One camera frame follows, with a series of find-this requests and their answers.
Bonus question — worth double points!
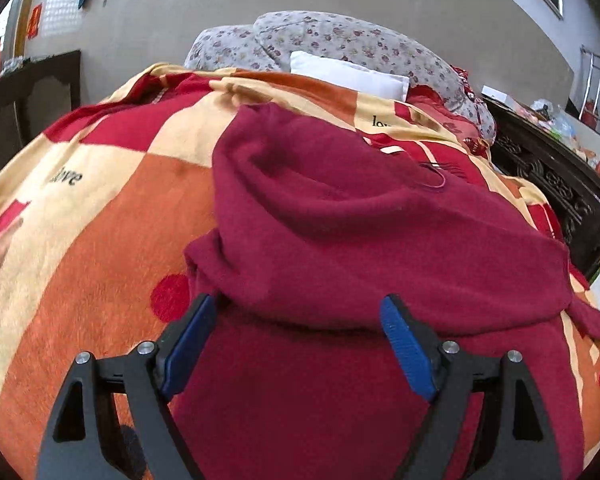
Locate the white pillow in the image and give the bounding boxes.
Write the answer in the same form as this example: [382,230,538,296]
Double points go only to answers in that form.
[290,51,411,102]

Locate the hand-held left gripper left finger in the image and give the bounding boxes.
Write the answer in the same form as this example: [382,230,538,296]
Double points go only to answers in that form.
[36,293,218,480]

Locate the floral quilt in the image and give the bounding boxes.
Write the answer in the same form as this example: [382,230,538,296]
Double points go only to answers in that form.
[184,10,497,147]

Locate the clutter on cabinet top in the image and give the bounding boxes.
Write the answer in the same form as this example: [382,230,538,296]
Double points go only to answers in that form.
[480,85,600,186]

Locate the orange red checked blanket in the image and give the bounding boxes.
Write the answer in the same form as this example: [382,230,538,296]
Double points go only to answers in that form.
[0,62,600,480]

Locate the red embroidered cloth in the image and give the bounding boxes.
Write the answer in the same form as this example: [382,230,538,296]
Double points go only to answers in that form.
[407,65,493,158]

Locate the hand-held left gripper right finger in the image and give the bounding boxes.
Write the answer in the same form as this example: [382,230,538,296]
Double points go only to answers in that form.
[379,294,563,480]

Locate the metal railing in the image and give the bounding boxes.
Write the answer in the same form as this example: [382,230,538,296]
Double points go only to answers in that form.
[567,45,600,136]

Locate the dark wooden side cabinet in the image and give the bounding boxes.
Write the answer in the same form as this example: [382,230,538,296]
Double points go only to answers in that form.
[0,50,82,176]

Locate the red paper wall decoration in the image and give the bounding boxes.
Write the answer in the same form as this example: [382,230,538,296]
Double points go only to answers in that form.
[28,3,44,40]

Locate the dark carved wooden headboard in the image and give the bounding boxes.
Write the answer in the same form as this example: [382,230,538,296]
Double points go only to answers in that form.
[482,96,600,281]

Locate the dark red knit sweater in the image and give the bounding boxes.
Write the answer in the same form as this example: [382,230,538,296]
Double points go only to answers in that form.
[170,104,600,480]

